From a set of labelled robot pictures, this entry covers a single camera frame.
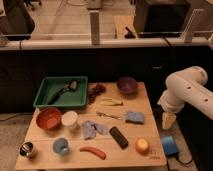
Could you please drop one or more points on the purple bowl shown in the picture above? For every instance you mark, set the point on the purple bowl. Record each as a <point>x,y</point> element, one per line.
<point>127,85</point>

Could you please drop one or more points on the orange fruit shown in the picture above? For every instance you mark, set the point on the orange fruit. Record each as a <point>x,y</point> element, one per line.
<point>142,146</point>

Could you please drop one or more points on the black handled brush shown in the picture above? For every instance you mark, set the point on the black handled brush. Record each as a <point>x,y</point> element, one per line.
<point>71,86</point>

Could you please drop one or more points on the white horizontal rail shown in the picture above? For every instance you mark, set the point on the white horizontal rail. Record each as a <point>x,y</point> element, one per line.
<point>6,45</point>

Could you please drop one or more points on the black tool on desk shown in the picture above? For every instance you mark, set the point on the black tool on desk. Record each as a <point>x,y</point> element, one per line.
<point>129,34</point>

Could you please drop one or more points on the dark red grape bunch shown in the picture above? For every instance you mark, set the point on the dark red grape bunch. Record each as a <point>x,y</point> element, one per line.
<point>95,91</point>

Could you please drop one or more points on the blue sponge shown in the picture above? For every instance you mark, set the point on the blue sponge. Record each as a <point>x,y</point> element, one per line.
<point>134,117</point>

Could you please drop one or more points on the green plastic tray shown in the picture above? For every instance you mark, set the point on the green plastic tray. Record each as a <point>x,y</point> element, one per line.
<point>68,92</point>

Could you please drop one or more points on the blue mug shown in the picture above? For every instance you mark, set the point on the blue mug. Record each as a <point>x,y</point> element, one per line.
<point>61,147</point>

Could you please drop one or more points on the orange red bowl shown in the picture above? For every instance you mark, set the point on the orange red bowl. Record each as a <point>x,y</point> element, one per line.
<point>49,118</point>

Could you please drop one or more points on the slanted metal bracket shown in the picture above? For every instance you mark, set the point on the slanted metal bracket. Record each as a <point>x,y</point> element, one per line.
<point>191,25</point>

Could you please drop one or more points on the blue tape roll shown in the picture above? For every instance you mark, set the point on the blue tape roll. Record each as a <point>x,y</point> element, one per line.
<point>169,146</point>

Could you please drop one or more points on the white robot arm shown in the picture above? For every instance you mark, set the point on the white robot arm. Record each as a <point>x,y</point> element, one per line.
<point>185,86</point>

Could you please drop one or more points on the black remote control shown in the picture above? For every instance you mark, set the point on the black remote control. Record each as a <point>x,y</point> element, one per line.
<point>119,137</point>

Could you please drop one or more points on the crumpled blue grey cloth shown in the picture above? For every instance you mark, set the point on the crumpled blue grey cloth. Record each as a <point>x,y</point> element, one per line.
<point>90,129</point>

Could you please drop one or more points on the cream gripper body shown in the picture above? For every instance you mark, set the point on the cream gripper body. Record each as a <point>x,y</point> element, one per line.
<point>167,120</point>

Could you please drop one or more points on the grey metal post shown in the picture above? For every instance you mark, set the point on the grey metal post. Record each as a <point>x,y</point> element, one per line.
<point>95,31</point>

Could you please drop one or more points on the white cup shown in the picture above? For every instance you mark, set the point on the white cup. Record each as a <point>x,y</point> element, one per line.
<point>70,119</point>

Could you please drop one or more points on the black office chair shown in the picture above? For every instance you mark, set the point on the black office chair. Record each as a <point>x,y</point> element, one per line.
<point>16,24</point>

